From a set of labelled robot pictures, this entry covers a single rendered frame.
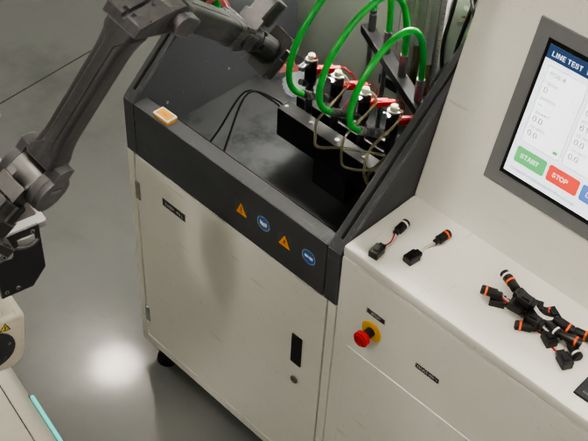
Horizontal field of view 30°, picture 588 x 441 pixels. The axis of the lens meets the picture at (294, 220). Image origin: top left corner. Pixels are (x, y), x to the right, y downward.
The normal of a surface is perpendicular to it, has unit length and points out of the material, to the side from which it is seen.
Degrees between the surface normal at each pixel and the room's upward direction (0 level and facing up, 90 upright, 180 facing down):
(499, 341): 0
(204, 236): 90
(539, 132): 76
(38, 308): 0
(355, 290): 90
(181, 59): 90
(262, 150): 0
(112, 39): 66
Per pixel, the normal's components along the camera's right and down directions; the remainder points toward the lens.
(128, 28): -0.43, 0.25
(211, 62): 0.71, 0.51
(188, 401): 0.04, -0.71
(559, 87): -0.67, 0.29
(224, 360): -0.70, 0.48
